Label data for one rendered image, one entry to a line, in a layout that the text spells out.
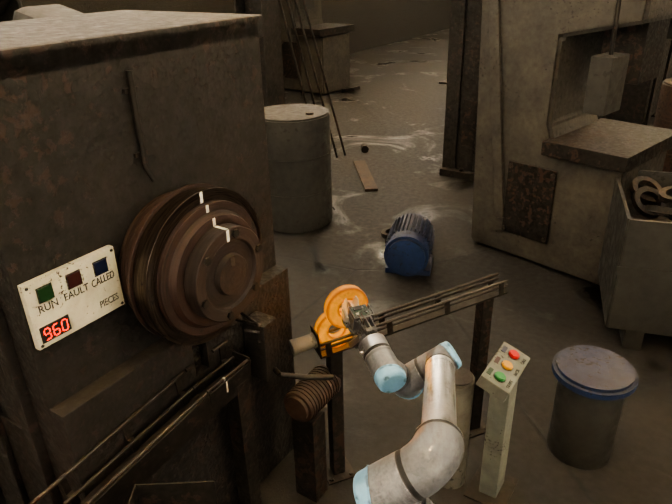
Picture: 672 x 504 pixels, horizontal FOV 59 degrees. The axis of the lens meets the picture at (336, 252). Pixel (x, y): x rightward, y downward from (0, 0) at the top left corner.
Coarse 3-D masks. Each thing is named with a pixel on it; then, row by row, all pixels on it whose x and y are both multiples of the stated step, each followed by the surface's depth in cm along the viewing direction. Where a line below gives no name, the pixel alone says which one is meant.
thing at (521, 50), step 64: (512, 0) 358; (576, 0) 331; (640, 0) 307; (512, 64) 371; (576, 64) 366; (640, 64) 332; (512, 128) 385; (576, 128) 385; (640, 128) 384; (512, 192) 399; (576, 192) 367; (576, 256) 380
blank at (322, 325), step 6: (318, 318) 215; (324, 318) 213; (318, 324) 213; (324, 324) 213; (330, 324) 214; (318, 330) 214; (324, 330) 215; (342, 330) 219; (348, 330) 219; (324, 336) 216; (330, 336) 217; (336, 336) 219; (336, 342) 219
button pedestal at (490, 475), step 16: (496, 352) 217; (496, 368) 210; (512, 368) 212; (480, 384) 207; (496, 384) 204; (512, 384) 206; (496, 400) 214; (512, 400) 217; (496, 416) 217; (512, 416) 224; (496, 432) 220; (496, 448) 223; (480, 464) 249; (496, 464) 226; (480, 480) 234; (496, 480) 229; (512, 480) 241; (480, 496) 234; (496, 496) 233
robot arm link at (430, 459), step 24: (432, 360) 176; (456, 360) 179; (432, 384) 159; (432, 408) 145; (432, 432) 131; (456, 432) 133; (408, 456) 128; (432, 456) 127; (456, 456) 130; (432, 480) 126
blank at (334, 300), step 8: (336, 288) 201; (344, 288) 199; (352, 288) 200; (328, 296) 200; (336, 296) 198; (344, 296) 200; (352, 296) 201; (360, 296) 202; (328, 304) 199; (336, 304) 200; (360, 304) 204; (328, 312) 200; (336, 312) 201; (328, 320) 202; (336, 320) 202
